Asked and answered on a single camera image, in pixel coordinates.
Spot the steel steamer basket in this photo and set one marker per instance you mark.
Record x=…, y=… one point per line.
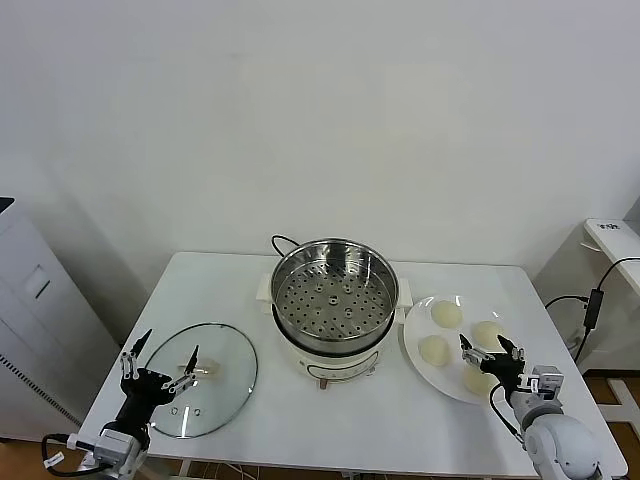
x=330, y=300

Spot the cream electric cooker base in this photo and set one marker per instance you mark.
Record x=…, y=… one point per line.
x=330, y=360

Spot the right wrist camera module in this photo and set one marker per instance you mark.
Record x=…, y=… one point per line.
x=547, y=382

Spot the white round plate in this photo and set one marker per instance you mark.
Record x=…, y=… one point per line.
x=435, y=380

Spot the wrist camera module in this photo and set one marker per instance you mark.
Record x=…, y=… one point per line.
x=547, y=382
x=117, y=442

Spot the white steamed baozi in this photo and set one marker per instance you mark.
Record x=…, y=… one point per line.
x=446, y=313
x=433, y=350
x=487, y=332
x=477, y=382

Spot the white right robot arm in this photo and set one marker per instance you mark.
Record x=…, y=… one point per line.
x=560, y=445

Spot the white furniture leg frame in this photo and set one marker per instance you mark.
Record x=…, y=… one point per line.
x=622, y=395

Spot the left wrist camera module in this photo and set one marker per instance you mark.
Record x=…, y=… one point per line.
x=117, y=442

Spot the white side desk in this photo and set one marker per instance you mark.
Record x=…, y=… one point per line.
x=607, y=240

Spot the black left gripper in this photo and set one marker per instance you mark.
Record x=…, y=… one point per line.
x=142, y=390

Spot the glass pot lid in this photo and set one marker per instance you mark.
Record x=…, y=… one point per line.
x=220, y=400

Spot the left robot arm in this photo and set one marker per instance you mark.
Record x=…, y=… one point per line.
x=132, y=462

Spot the grey metal cabinet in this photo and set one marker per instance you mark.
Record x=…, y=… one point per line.
x=40, y=310

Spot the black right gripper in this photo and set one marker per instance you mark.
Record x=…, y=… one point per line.
x=505, y=372

